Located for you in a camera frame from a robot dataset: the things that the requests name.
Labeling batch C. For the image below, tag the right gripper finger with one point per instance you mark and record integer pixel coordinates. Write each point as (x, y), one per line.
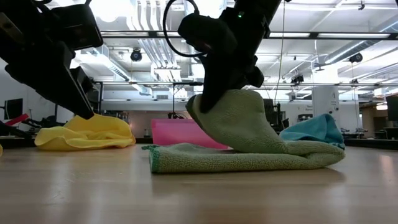
(208, 37)
(255, 73)

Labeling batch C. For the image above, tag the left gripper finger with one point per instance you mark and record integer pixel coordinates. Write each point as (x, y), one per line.
(77, 28)
(53, 74)

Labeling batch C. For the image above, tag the green microfiber towel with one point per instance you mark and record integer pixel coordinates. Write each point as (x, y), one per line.
(242, 124)

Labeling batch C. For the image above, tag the blue microfiber towel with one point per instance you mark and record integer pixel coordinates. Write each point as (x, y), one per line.
(314, 129)

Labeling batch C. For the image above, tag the black equipment rack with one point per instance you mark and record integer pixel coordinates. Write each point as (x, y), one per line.
(273, 113)

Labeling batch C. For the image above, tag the black monitor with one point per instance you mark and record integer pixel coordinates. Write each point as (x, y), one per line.
(14, 109)
(393, 109)

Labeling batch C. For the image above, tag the red background object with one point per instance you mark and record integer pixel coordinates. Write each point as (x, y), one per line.
(18, 119)

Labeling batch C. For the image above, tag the black ceiling spotlight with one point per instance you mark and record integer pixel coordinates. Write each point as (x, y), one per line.
(136, 55)
(356, 57)

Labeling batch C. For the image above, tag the white column with signs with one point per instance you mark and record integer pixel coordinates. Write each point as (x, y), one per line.
(325, 99)

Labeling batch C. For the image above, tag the pink translucent plastic bin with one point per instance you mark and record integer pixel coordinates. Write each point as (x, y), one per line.
(180, 130)

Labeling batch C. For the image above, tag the black metal frame stand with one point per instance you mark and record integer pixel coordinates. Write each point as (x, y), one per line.
(196, 83)

